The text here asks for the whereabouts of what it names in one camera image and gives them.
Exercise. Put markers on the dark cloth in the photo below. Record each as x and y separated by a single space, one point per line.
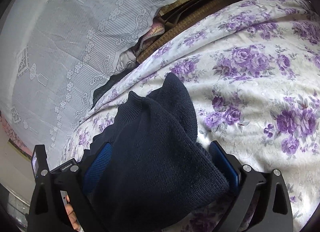
102 89

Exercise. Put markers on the white lace cloth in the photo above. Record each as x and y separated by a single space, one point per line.
62 47

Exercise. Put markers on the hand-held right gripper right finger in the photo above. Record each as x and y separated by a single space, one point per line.
225 162

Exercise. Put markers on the purple floral bed quilt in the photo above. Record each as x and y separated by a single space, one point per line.
250 92

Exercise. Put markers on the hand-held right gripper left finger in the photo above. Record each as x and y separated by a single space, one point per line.
97 164

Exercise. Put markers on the person's left hand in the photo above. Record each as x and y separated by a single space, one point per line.
73 214

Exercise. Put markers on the pink patterned cloth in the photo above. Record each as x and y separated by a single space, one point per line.
156 29

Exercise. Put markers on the navy knit sweater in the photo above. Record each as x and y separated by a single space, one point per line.
155 167

